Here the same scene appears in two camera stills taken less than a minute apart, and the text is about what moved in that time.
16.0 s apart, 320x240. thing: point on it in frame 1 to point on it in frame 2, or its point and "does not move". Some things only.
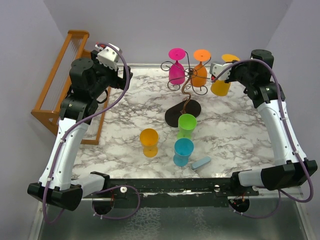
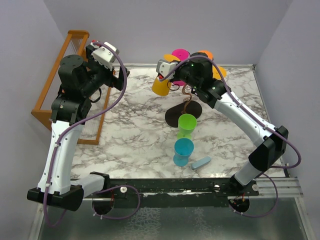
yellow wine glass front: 149,138 to 162,88
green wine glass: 187,123 does not move
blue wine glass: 183,148 does not move
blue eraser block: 200,162 does not move
